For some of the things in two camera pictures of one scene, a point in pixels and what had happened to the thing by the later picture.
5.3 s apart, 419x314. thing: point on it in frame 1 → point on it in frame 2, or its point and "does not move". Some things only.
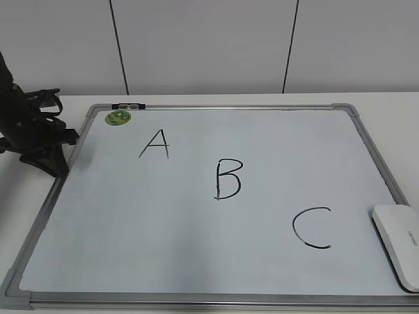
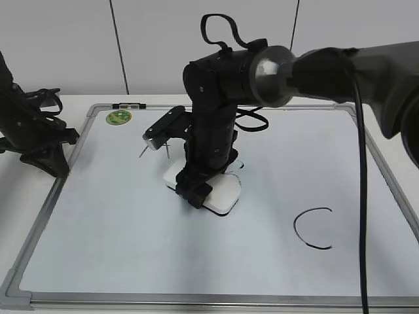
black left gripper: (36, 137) does not move
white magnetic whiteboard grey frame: (214, 206) does not move
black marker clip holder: (129, 106) does not move
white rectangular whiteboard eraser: (399, 226) → (226, 188)
